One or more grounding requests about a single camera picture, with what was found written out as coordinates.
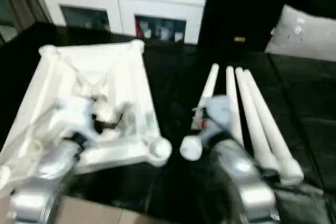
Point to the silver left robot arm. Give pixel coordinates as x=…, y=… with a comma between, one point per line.
x=47, y=176

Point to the white plastic table top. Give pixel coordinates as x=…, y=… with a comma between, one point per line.
x=118, y=77

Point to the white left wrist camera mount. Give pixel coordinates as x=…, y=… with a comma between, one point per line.
x=76, y=113

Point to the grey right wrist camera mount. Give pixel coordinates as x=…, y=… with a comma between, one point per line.
x=219, y=113

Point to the black speaker box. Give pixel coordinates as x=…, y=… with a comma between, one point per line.
x=236, y=3

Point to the black work mat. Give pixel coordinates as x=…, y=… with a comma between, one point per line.
x=170, y=77

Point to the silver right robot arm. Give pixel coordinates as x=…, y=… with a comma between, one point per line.
x=244, y=176

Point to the grey cushion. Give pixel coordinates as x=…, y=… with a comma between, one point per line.
x=302, y=32

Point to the white plastic table leg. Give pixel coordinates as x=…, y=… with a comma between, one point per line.
x=233, y=98
x=252, y=119
x=273, y=129
x=210, y=82

